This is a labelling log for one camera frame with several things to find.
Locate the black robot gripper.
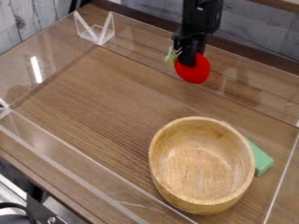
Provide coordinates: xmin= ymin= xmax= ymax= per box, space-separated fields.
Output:
xmin=173 ymin=0 xmax=225 ymax=67

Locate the red felt fruit green leaf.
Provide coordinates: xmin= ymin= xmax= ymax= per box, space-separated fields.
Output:
xmin=165 ymin=47 xmax=211 ymax=84

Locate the round wooden bowl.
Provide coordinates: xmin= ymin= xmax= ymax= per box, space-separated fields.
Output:
xmin=149 ymin=116 xmax=255 ymax=214

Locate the green sponge block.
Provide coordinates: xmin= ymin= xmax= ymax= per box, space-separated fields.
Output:
xmin=222 ymin=120 xmax=276 ymax=178

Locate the black table clamp bracket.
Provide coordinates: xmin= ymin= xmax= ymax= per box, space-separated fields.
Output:
xmin=27 ymin=195 xmax=69 ymax=224

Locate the black cable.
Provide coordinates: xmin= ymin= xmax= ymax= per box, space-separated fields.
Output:
xmin=0 ymin=201 xmax=31 ymax=224

